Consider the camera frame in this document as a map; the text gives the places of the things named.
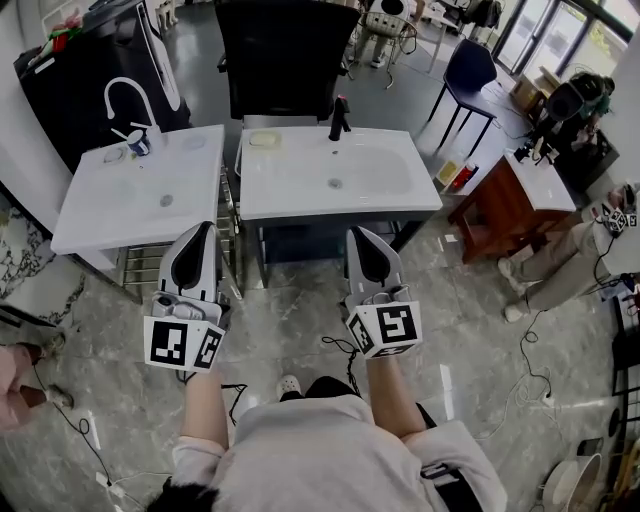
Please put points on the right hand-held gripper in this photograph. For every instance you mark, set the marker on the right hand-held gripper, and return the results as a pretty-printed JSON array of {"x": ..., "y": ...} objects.
[{"x": 395, "y": 322}]

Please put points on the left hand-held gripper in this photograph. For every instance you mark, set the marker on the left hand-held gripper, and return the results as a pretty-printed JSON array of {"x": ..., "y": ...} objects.
[{"x": 165, "y": 340}]

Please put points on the pale green soap dish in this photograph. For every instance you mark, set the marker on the pale green soap dish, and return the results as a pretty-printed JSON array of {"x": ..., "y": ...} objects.
[{"x": 252, "y": 145}]

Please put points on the white soap bar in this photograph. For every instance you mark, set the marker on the white soap bar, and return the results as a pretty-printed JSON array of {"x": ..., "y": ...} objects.
[{"x": 264, "y": 138}]

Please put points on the person's left forearm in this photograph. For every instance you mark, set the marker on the person's left forearm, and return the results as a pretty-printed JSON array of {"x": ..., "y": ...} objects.
[{"x": 205, "y": 405}]

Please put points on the person's right forearm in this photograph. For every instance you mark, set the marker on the person's right forearm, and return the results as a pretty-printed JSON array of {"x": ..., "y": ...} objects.
[{"x": 392, "y": 395}]

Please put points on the white sink with black faucet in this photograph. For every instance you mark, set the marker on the white sink with black faucet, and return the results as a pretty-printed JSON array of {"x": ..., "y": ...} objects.
[{"x": 300, "y": 190}]

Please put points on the yellow bottle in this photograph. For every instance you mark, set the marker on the yellow bottle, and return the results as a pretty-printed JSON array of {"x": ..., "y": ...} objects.
[{"x": 446, "y": 171}]

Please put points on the person's black trousers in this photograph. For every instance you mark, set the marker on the person's black trousers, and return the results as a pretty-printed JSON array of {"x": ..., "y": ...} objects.
[{"x": 325, "y": 387}]

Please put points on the blue toothbrush cup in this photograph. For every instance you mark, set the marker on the blue toothbrush cup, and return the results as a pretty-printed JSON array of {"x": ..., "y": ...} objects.
[{"x": 140, "y": 145}]

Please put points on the wooden cabinet with white top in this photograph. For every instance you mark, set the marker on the wooden cabinet with white top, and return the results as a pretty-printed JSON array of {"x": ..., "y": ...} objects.
[{"x": 500, "y": 210}]

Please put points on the clear round dish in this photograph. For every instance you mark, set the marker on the clear round dish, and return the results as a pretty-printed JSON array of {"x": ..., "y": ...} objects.
[{"x": 115, "y": 156}]

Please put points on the person's white shoe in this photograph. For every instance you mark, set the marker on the person's white shoe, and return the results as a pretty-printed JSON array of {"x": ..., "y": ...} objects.
[{"x": 288, "y": 386}]

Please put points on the black faucet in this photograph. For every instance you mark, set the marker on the black faucet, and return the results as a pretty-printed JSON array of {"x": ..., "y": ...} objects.
[{"x": 339, "y": 120}]

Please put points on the white faucet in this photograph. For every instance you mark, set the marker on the white faucet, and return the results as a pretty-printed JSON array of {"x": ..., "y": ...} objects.
[{"x": 150, "y": 115}]

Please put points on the person's white shirt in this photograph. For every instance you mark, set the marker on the person's white shirt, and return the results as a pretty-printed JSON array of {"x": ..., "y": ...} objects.
[{"x": 320, "y": 460}]

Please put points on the large black printed box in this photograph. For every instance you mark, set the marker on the large black printed box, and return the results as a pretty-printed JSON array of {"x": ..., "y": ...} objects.
[{"x": 75, "y": 100}]

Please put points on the dark blue chair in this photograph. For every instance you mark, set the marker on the dark blue chair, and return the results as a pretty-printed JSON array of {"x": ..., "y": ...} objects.
[{"x": 470, "y": 65}]

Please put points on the black office chair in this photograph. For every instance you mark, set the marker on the black office chair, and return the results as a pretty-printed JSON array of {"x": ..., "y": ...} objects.
[{"x": 285, "y": 55}]

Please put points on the cardboard box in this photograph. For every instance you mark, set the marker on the cardboard box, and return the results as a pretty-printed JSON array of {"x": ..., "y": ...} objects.
[{"x": 532, "y": 87}]

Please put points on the black metal stand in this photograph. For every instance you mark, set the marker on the black metal stand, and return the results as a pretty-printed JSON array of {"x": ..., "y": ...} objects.
[{"x": 625, "y": 360}]

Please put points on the white round bin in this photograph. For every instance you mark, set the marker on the white round bin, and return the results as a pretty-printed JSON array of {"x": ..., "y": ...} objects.
[{"x": 570, "y": 485}]

